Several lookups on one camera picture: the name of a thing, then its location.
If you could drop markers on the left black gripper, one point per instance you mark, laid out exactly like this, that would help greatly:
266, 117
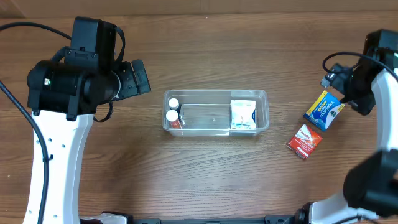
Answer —
140, 78

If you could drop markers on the orange tube white cap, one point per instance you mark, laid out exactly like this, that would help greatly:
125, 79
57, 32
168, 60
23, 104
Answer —
173, 118

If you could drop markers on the red Panadol box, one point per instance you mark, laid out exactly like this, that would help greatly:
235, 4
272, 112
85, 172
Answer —
304, 142

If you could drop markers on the clear plastic container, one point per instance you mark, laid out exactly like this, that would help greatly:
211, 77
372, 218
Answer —
208, 112

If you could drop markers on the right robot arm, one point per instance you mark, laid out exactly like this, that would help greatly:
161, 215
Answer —
370, 189

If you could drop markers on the black bottle white cap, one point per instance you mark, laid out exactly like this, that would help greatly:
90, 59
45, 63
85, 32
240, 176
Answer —
174, 104

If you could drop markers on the white blue medicine box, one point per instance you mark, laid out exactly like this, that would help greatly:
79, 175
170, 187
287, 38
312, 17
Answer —
243, 114

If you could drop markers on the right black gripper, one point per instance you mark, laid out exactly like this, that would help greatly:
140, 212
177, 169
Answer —
336, 78

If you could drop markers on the blue yellow medicine box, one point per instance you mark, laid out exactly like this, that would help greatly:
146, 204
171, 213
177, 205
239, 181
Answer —
324, 110

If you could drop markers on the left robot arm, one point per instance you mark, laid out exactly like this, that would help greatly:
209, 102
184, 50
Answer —
63, 99

